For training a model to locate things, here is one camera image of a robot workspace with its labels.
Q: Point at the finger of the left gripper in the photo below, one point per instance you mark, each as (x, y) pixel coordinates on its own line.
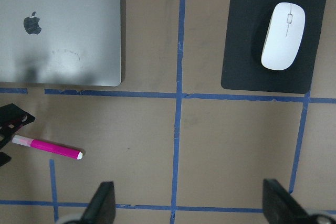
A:
(12, 119)
(4, 159)

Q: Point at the black mousepad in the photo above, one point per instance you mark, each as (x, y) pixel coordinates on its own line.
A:
(247, 26)

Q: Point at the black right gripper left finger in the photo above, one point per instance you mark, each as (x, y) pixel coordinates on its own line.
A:
(101, 208)

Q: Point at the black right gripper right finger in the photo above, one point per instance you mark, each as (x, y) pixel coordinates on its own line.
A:
(279, 206)

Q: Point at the white computer mouse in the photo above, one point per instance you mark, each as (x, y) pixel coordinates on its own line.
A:
(283, 37)

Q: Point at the silver apple laptop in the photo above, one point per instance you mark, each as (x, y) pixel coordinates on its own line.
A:
(75, 42)

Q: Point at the pink highlighter pen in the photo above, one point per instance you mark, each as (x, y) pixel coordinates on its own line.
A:
(48, 147)

